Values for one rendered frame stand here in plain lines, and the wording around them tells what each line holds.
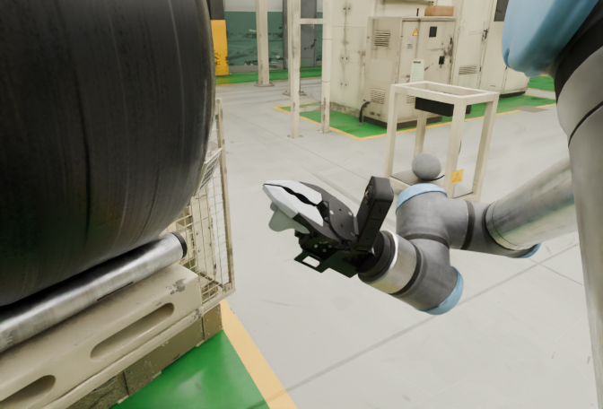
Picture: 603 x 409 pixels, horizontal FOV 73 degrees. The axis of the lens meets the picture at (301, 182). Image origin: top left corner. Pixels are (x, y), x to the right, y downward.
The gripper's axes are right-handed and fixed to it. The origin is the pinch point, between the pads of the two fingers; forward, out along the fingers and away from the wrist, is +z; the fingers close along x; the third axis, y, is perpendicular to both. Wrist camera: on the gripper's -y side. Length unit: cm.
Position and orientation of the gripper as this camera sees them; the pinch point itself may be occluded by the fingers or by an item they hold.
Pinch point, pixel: (275, 186)
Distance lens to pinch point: 52.7
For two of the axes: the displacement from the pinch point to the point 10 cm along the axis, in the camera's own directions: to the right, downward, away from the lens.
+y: -6.2, 5.9, 5.2
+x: 0.0, -6.6, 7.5
